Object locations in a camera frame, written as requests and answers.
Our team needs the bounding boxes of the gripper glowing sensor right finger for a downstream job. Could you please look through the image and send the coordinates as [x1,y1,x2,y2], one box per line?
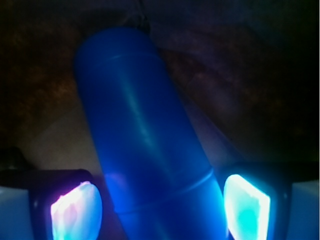
[218,162,320,240]

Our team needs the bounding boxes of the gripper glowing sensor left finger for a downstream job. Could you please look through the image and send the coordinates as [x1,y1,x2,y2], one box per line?
[0,169,103,240]

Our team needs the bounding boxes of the blue plastic bottle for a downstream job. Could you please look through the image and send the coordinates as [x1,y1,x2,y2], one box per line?
[74,27,228,240]

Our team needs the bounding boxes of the brown paper bag tray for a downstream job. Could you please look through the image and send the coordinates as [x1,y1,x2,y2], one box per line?
[0,0,320,174]

